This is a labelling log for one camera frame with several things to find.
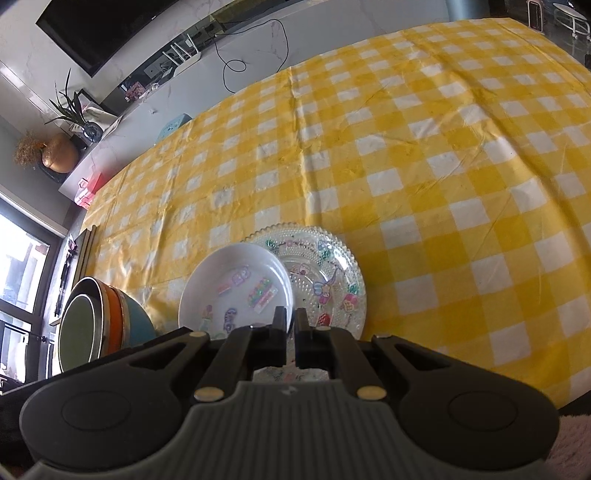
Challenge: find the white router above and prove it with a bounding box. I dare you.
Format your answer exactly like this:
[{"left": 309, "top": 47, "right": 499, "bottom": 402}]
[{"left": 163, "top": 39, "right": 205, "bottom": 71}]

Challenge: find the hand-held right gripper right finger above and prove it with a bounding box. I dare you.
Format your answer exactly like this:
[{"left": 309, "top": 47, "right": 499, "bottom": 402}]
[{"left": 294, "top": 308, "right": 455, "bottom": 400}]

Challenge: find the yellow checked tablecloth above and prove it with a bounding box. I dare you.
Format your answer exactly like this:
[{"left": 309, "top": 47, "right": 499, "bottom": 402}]
[{"left": 78, "top": 18, "right": 591, "bottom": 411}]

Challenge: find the stainless steel bowl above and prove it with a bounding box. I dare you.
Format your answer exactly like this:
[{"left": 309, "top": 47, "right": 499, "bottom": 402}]
[{"left": 55, "top": 277, "right": 112, "bottom": 376}]

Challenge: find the pink toolbox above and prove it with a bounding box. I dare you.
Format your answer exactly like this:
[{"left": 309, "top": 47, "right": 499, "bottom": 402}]
[{"left": 74, "top": 173, "right": 105, "bottom": 209}]

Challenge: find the clear glass plate with stickers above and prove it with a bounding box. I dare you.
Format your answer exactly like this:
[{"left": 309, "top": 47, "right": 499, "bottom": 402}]
[{"left": 242, "top": 224, "right": 368, "bottom": 384}]

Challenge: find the small pink heater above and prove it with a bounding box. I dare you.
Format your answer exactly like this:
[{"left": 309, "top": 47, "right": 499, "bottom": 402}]
[{"left": 526, "top": 0, "right": 549, "bottom": 34}]

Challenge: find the small white plate with stickers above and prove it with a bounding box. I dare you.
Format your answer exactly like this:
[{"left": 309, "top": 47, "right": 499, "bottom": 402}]
[{"left": 178, "top": 244, "right": 295, "bottom": 340}]

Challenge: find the teal bowl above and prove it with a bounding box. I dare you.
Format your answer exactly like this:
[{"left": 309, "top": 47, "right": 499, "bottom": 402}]
[{"left": 117, "top": 290, "right": 158, "bottom": 348}]

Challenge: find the grey trash bin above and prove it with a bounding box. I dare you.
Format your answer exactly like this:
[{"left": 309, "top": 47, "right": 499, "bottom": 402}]
[{"left": 445, "top": 0, "right": 490, "bottom": 22}]

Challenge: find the orange bowl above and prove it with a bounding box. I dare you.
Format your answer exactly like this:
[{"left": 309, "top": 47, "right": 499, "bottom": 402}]
[{"left": 98, "top": 283, "right": 129, "bottom": 357}]

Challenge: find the white stool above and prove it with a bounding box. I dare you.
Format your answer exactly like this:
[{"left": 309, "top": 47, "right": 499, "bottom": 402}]
[{"left": 551, "top": 1, "right": 591, "bottom": 38}]

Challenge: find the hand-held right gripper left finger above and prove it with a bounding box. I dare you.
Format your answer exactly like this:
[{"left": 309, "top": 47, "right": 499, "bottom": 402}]
[{"left": 127, "top": 306, "right": 288, "bottom": 401}]

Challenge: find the light blue stool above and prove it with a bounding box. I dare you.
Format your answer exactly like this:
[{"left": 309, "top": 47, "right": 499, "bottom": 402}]
[{"left": 158, "top": 115, "right": 193, "bottom": 142}]

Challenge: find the pink fuzzy clothing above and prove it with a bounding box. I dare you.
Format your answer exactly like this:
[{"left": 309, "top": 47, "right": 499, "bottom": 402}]
[{"left": 547, "top": 413, "right": 591, "bottom": 480}]

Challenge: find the dried flower bunch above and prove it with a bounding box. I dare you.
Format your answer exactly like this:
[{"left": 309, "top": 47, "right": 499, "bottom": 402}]
[{"left": 13, "top": 130, "right": 48, "bottom": 170}]

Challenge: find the black television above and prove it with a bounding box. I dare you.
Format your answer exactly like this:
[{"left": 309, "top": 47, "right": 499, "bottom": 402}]
[{"left": 36, "top": 0, "right": 180, "bottom": 78}]

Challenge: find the green potted plant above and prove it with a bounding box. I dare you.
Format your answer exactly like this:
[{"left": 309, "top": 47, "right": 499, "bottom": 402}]
[{"left": 45, "top": 69, "right": 108, "bottom": 136}]

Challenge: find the black cable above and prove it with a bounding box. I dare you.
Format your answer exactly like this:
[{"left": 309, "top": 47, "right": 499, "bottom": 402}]
[{"left": 213, "top": 18, "right": 290, "bottom": 93}]

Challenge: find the gold vase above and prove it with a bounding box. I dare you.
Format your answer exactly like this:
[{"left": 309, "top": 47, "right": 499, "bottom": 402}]
[{"left": 41, "top": 133, "right": 80, "bottom": 175}]

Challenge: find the pale green ceramic bowl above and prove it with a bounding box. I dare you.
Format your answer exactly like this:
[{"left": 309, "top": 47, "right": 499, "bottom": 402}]
[{"left": 59, "top": 295, "right": 101, "bottom": 376}]

